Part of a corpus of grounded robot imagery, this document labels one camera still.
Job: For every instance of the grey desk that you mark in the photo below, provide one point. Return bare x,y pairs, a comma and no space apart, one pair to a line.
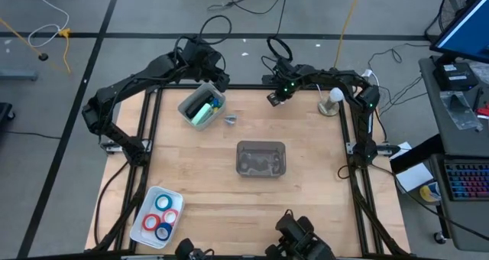
451,145

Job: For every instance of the red tool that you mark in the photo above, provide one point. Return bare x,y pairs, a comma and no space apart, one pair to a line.
483,111

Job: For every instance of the white plastic bin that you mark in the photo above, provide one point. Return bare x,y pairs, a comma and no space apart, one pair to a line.
183,109

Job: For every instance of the small white card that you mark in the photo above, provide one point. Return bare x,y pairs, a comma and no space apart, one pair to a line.
401,150

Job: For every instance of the white paper sheet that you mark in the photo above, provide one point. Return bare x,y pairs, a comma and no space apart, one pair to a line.
414,176

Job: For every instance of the brass lamp with white bulb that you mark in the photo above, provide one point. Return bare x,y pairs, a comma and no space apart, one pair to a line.
331,101

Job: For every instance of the yellow and blue round object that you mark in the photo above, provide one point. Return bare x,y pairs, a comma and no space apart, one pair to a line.
429,193

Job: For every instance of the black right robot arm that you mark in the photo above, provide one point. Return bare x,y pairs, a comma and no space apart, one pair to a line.
332,76

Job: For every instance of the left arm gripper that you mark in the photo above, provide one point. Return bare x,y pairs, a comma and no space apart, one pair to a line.
218,79

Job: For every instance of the black mini computer box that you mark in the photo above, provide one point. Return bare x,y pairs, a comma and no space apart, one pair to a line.
454,75

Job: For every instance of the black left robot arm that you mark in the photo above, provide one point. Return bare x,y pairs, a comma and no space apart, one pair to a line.
126,85

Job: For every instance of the small yellow stapler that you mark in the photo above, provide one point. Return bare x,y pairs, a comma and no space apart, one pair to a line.
215,110

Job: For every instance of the monitor with blue screen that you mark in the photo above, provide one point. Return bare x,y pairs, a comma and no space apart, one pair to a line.
464,34

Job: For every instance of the black aluminium table frame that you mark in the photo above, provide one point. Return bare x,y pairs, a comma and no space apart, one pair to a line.
248,87

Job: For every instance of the small blue stapler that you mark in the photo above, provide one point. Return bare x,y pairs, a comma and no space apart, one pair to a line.
215,102

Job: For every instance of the red tape roll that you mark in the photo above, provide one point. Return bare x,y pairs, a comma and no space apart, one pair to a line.
143,222

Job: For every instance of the white power adapter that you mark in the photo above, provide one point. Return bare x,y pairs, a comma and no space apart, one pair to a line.
367,73

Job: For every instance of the white plastic tray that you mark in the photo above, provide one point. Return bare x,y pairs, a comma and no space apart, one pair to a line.
139,229

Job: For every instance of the black floor fan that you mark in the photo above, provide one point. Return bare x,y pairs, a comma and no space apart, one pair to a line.
458,0

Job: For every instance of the blue tape roll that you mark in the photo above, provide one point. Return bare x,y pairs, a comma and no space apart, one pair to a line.
163,239

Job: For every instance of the pink tape roll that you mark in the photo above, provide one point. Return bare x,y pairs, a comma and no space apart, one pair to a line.
177,216

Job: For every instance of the black stapler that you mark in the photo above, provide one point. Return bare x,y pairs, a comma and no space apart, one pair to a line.
198,104

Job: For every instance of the teal tape roll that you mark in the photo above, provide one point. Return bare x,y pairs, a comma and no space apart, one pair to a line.
156,202

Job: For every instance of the small black floor disc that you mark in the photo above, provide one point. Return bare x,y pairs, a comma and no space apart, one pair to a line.
43,56

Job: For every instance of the grey translucent plastic bin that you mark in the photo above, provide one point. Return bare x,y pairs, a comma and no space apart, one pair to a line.
261,158

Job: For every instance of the clear plastic bag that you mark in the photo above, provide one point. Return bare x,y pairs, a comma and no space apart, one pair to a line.
458,109

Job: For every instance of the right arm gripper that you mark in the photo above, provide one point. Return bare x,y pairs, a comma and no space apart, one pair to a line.
287,88

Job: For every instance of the backlit rainbow keyboard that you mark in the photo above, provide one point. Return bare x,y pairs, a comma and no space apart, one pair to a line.
468,181

